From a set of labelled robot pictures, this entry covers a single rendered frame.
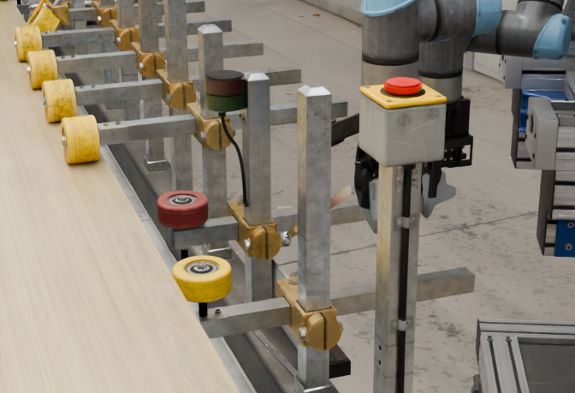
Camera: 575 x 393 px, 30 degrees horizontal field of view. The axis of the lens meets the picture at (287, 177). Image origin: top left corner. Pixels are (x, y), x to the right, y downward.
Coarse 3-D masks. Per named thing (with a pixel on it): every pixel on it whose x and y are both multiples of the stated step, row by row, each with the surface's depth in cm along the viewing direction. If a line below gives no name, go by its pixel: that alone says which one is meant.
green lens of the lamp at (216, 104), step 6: (210, 96) 159; (234, 96) 159; (240, 96) 159; (210, 102) 159; (216, 102) 159; (222, 102) 158; (228, 102) 158; (234, 102) 159; (240, 102) 160; (210, 108) 160; (216, 108) 159; (222, 108) 159; (228, 108) 159; (234, 108) 159; (240, 108) 160
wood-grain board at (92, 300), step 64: (0, 64) 250; (0, 128) 205; (0, 192) 174; (64, 192) 174; (0, 256) 151; (64, 256) 151; (128, 256) 151; (0, 320) 133; (64, 320) 133; (128, 320) 133; (192, 320) 133; (0, 384) 119; (64, 384) 119; (128, 384) 119; (192, 384) 119
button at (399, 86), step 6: (396, 78) 114; (402, 78) 114; (408, 78) 113; (384, 84) 112; (390, 84) 111; (396, 84) 111; (402, 84) 111; (408, 84) 111; (414, 84) 111; (420, 84) 112; (390, 90) 111; (396, 90) 111; (402, 90) 111; (408, 90) 111; (414, 90) 111; (420, 90) 112
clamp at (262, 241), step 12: (228, 204) 177; (228, 216) 177; (240, 216) 172; (240, 228) 171; (252, 228) 167; (264, 228) 167; (276, 228) 169; (240, 240) 172; (252, 240) 166; (264, 240) 167; (276, 240) 167; (252, 252) 167; (264, 252) 167; (276, 252) 168
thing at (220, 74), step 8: (216, 72) 161; (224, 72) 161; (232, 72) 161; (216, 96) 159; (224, 96) 158; (232, 96) 159; (216, 112) 160; (224, 112) 161; (240, 112) 164; (224, 120) 162; (240, 120) 165; (224, 128) 163; (240, 152) 165; (240, 160) 165; (240, 168) 166
